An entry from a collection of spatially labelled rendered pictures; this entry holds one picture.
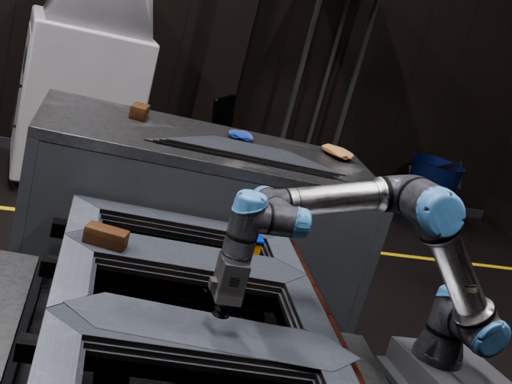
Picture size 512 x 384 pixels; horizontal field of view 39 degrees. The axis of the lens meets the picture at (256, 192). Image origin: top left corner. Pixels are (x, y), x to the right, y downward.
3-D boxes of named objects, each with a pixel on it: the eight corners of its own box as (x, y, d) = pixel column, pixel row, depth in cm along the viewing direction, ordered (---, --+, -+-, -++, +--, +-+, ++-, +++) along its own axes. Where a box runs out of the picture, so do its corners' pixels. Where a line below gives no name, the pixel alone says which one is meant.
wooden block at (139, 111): (143, 122, 275) (145, 109, 273) (128, 118, 274) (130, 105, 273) (148, 116, 284) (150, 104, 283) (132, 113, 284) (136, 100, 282)
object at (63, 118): (26, 137, 233) (28, 126, 232) (48, 97, 289) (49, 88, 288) (395, 210, 262) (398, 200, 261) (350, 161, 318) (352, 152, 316)
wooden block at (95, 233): (81, 241, 205) (84, 225, 203) (88, 235, 210) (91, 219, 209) (121, 253, 204) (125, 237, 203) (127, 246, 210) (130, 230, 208)
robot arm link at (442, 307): (451, 321, 221) (465, 280, 218) (477, 342, 209) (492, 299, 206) (418, 317, 217) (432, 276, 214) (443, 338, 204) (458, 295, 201)
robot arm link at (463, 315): (488, 322, 210) (427, 168, 188) (520, 347, 196) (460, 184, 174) (454, 344, 208) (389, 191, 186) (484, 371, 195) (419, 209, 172)
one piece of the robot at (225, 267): (211, 232, 172) (196, 293, 177) (217, 248, 164) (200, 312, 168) (250, 238, 175) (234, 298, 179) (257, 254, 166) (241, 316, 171)
